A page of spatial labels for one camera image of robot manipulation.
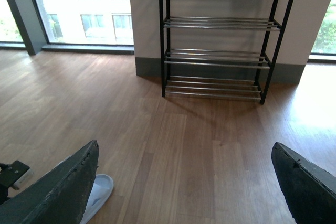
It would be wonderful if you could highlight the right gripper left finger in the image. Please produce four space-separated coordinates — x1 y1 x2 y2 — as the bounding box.
1 140 99 223

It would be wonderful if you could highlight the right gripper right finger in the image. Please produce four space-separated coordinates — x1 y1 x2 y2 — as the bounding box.
271 142 335 223

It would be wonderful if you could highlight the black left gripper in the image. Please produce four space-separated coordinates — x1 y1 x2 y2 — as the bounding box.
1 161 29 203

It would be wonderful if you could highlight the black metal shoe rack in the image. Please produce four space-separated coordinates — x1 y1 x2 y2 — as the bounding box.
159 0 294 104

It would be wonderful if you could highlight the light blue slide right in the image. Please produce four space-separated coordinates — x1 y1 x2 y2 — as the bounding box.
54 154 114 224

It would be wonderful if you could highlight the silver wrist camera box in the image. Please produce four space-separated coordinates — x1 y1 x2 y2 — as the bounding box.
11 169 34 190

